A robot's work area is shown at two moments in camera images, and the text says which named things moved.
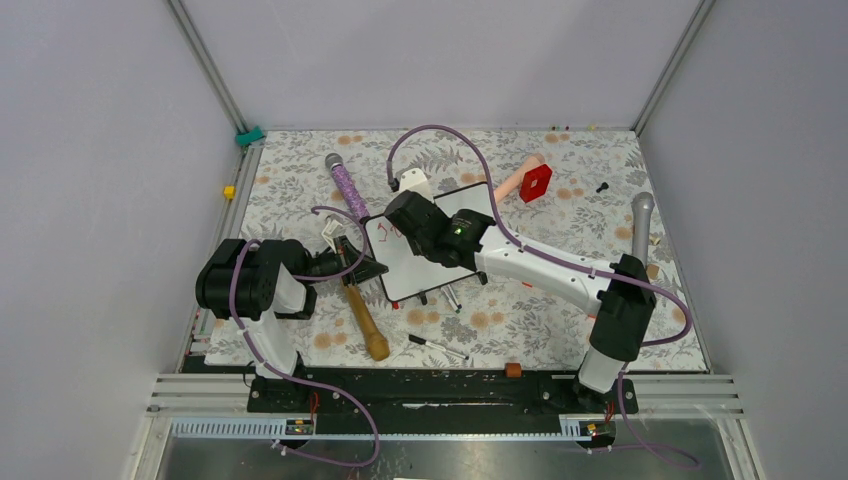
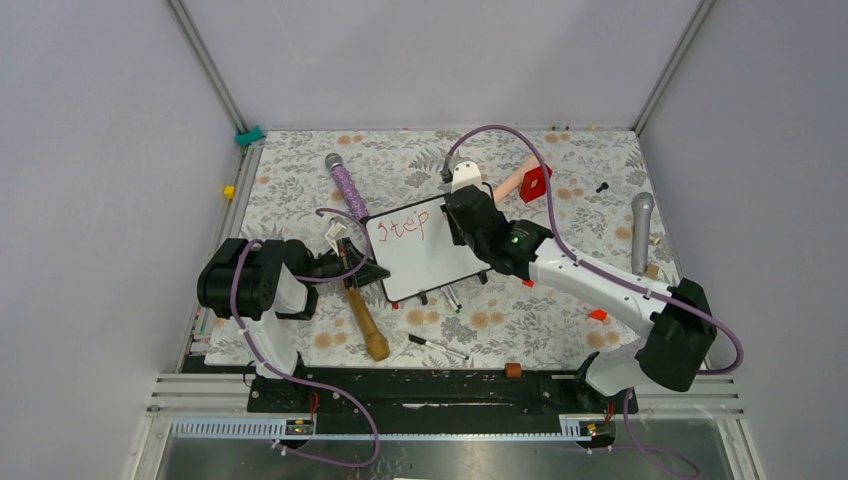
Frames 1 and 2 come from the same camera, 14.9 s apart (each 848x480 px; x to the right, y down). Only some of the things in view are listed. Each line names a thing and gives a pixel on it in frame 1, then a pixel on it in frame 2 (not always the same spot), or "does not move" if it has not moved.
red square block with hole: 535,183 does not move
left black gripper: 346,251 does not move
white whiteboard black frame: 403,270 does not move
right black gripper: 415,246 to 457,237
